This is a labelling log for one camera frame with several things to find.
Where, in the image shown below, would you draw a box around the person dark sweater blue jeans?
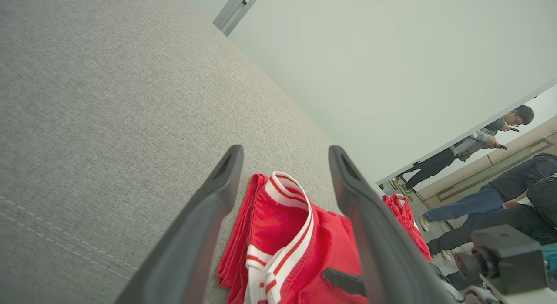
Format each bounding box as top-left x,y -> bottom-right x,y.
419,153 -> 557,233

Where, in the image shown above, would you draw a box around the person in black trousers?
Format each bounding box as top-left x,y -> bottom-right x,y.
426,176 -> 557,274

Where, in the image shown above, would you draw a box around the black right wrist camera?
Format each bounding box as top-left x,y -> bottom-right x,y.
455,224 -> 550,296

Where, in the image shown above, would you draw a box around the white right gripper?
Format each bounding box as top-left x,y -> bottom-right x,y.
463,286 -> 557,304

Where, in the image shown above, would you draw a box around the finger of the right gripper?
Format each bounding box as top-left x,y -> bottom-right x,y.
323,268 -> 366,296

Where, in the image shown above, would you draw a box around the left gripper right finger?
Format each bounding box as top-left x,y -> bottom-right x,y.
329,145 -> 465,304

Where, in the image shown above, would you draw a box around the red basketball jersey white sleeves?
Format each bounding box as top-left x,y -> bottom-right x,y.
217,171 -> 369,304

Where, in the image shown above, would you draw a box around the grey sofa cushion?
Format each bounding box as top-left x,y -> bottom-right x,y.
0,0 -> 383,304

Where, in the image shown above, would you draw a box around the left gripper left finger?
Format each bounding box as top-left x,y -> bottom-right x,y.
114,145 -> 244,304

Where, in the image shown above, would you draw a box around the right camera cable teal plug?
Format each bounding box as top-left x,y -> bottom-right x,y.
542,243 -> 557,291

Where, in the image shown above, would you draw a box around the person grey hoodie black trousers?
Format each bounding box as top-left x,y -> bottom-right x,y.
389,105 -> 534,203

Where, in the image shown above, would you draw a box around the beige wooden cabinet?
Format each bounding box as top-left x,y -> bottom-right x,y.
416,116 -> 557,209

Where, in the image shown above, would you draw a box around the red shorts white stripe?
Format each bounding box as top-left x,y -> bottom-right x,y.
382,194 -> 433,262

